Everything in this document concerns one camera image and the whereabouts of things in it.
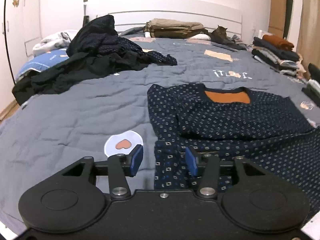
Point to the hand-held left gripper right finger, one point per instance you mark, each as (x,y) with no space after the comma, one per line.
(192,162)

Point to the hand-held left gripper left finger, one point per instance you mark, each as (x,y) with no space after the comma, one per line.
(137,160)

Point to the navy dotted sweater orange lining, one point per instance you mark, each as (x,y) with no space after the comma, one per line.
(237,125)

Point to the pile of dark clothes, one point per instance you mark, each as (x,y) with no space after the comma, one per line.
(100,37)

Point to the rust-topped folded clothes stack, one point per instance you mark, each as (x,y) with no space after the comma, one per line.
(275,52)

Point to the grey patchwork quilt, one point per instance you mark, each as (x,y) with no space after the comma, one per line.
(87,120)

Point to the black garment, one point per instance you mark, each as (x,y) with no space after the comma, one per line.
(75,72)

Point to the small dark grey cloth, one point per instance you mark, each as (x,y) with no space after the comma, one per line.
(225,47)

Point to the dark crumpled garment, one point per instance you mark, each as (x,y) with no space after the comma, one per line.
(237,45)

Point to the small white cloth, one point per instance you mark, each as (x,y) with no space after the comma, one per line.
(147,34)

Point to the dark grey pillow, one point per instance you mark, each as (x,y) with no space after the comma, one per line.
(132,31)

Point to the folded brown blanket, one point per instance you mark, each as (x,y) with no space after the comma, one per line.
(175,33)

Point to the tabby cat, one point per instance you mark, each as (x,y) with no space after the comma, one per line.
(220,33)

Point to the white boxy appliance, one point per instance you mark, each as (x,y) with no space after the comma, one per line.
(262,33)

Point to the cream folded blanket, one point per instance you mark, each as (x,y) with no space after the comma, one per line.
(300,62)

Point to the light grey hoodie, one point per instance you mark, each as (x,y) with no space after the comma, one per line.
(50,41)

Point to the white bed headboard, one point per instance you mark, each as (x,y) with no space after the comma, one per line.
(175,16)

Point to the dark upright board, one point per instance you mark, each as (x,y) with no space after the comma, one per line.
(288,15)

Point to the tall cardboard box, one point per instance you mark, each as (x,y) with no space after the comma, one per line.
(277,5)

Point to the beige curtain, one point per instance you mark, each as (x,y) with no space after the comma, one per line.
(310,25)

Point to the white wardrobe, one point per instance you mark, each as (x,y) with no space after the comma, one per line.
(25,17)

